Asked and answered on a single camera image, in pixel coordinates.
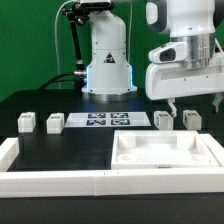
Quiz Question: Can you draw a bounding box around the white AprilTag base sheet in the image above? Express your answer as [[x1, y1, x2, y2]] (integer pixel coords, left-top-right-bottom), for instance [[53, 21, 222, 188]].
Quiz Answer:
[[65, 112, 151, 127]]

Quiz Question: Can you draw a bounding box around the black cable bundle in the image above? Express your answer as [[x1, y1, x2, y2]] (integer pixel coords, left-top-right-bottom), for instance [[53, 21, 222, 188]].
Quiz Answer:
[[38, 71, 88, 92]]

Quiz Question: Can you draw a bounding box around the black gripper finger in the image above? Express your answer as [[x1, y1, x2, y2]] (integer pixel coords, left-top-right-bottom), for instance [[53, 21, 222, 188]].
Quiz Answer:
[[212, 93, 224, 112], [168, 98, 177, 118]]

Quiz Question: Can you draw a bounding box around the white U-shaped obstacle fence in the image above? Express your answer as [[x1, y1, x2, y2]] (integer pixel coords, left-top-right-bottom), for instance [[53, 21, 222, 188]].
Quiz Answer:
[[0, 138, 224, 198]]

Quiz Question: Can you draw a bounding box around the white square tabletop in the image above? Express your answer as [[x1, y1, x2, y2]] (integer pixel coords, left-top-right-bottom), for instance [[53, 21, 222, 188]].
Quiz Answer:
[[111, 130, 219, 170]]

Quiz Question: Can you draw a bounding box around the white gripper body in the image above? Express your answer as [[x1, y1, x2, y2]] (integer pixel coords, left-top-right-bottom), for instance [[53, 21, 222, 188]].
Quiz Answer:
[[145, 63, 224, 100]]

